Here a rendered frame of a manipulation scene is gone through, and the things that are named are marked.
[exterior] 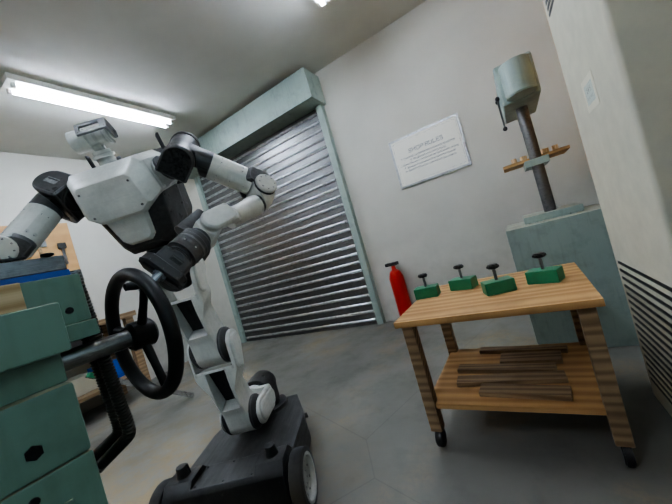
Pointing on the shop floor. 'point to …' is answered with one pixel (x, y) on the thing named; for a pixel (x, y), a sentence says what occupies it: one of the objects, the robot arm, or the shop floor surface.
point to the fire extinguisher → (399, 288)
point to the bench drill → (558, 221)
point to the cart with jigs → (534, 375)
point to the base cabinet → (65, 485)
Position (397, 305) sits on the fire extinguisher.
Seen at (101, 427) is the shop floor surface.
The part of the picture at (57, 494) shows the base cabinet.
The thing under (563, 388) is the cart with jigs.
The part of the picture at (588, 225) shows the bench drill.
